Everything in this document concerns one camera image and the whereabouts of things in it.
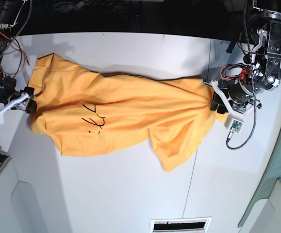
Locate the braided camera cable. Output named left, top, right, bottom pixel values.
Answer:
left=226, top=0, right=259, bottom=150

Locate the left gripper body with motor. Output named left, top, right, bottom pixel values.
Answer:
left=217, top=78, right=253, bottom=114

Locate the white cabinet panel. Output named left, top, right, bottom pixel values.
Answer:
left=0, top=158, right=72, bottom=233
left=239, top=179, right=281, bottom=233

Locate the white cabinet panel right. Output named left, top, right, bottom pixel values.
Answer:
left=239, top=179, right=281, bottom=233

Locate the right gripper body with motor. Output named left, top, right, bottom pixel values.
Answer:
left=0, top=76, right=34, bottom=111

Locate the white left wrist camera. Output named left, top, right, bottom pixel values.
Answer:
left=224, top=115, right=244, bottom=133

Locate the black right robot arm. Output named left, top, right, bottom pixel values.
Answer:
left=0, top=0, right=37, bottom=114

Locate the yellow t-shirt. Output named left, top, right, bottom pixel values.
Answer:
left=29, top=54, right=228, bottom=172

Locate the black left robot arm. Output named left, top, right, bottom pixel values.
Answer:
left=203, top=0, right=281, bottom=114

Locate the white floor vent grille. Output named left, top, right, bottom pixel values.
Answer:
left=149, top=217, right=212, bottom=233

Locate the white cabinet panel left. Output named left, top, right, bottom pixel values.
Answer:
left=0, top=158, right=72, bottom=233

